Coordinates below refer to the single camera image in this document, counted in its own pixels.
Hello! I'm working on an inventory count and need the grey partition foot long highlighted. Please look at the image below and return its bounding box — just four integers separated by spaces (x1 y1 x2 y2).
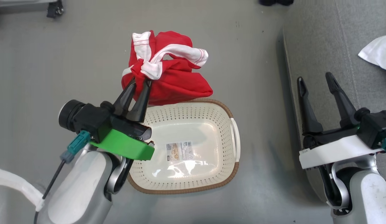
0 0 58 13

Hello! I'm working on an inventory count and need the red and white garment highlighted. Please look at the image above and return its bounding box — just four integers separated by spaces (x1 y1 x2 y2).
121 30 214 106

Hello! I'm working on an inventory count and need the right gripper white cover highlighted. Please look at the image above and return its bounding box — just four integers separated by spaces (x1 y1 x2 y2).
297 72 385 170

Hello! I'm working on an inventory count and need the paper label sticker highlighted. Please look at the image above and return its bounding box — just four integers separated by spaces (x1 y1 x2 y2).
166 141 193 161

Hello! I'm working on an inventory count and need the teal left cable connector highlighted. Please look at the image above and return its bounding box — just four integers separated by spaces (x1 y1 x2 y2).
60 130 91 164

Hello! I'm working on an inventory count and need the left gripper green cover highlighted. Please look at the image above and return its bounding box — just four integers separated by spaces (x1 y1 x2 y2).
90 78 155 161

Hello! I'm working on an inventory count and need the cream perforated laundry basket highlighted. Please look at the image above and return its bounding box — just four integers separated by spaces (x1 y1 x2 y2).
128 99 241 195

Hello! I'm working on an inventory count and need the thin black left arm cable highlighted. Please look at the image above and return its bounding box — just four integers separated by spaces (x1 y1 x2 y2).
34 159 66 224

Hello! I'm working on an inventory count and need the white padded strap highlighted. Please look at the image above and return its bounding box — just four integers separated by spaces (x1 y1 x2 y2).
0 166 45 212

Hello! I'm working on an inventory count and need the grey fabric sofa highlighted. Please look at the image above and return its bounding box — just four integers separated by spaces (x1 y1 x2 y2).
281 0 386 203

